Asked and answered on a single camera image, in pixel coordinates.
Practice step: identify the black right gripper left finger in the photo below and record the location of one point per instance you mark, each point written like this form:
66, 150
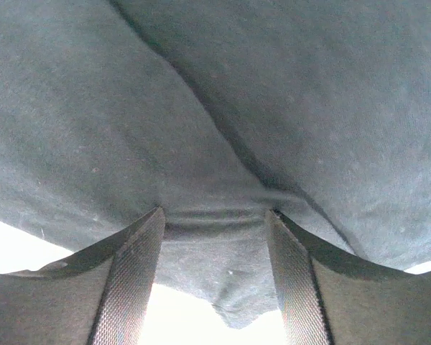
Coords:
98, 295

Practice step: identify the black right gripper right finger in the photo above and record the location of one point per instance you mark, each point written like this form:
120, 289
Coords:
329, 296

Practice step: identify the black t shirt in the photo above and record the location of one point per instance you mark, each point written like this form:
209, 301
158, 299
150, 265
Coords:
218, 111

